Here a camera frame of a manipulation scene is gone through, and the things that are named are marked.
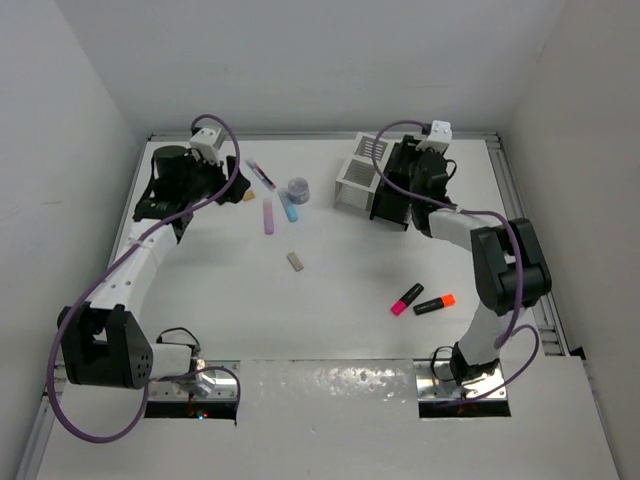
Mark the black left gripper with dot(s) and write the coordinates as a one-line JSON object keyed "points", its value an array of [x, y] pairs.
{"points": [[216, 169]]}

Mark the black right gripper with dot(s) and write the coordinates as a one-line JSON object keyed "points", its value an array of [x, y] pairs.
{"points": [[420, 152]]}

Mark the double-ended pink blue marker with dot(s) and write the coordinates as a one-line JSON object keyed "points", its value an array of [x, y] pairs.
{"points": [[260, 173]]}

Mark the pastel pink highlighter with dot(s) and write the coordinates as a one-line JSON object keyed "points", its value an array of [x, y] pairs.
{"points": [[268, 217]]}

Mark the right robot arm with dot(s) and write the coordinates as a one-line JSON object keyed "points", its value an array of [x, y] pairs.
{"points": [[509, 267]]}

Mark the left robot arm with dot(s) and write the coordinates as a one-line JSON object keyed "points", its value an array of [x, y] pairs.
{"points": [[104, 343]]}

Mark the black slotted organizer container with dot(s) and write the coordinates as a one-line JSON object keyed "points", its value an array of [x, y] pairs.
{"points": [[388, 204]]}

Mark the white slotted organizer container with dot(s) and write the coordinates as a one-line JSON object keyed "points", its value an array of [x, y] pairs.
{"points": [[358, 180]]}

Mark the pastel blue highlighter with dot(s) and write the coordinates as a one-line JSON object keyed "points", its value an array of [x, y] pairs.
{"points": [[288, 206]]}

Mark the clear jar of paperclips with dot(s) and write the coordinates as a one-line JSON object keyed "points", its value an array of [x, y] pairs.
{"points": [[298, 191]]}

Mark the orange and black highlighter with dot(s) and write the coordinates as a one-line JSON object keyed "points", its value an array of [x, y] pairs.
{"points": [[434, 304]]}

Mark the pink and black highlighter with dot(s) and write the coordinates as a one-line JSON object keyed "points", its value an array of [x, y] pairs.
{"points": [[407, 299]]}

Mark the white dirty eraser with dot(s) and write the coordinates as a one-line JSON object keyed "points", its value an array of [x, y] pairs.
{"points": [[295, 261]]}

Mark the white front panel board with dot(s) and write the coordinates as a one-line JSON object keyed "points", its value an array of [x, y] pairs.
{"points": [[357, 420]]}

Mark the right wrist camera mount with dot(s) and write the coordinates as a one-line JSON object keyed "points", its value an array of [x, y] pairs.
{"points": [[437, 136]]}

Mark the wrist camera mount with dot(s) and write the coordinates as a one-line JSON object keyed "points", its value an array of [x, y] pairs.
{"points": [[207, 140], [437, 136]]}

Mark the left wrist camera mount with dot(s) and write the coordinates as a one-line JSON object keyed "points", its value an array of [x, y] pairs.
{"points": [[207, 140]]}

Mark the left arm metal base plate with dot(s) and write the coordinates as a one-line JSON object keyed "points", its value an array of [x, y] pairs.
{"points": [[218, 383]]}

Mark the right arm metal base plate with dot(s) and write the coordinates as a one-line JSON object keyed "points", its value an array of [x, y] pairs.
{"points": [[434, 383]]}

